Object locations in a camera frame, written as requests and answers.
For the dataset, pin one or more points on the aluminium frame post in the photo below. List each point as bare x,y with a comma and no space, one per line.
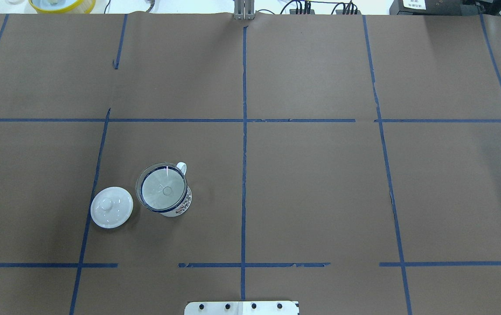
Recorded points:
244,10

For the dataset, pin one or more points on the black box with label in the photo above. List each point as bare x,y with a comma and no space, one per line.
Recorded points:
433,7

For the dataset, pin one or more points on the white ceramic lid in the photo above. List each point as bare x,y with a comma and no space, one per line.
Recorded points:
111,207

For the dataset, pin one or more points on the white enamel mug blue rim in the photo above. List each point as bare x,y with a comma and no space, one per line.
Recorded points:
169,194

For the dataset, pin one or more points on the yellow tape roll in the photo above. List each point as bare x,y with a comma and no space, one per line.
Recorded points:
63,6

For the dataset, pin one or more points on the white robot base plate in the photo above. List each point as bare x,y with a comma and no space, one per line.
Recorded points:
242,308

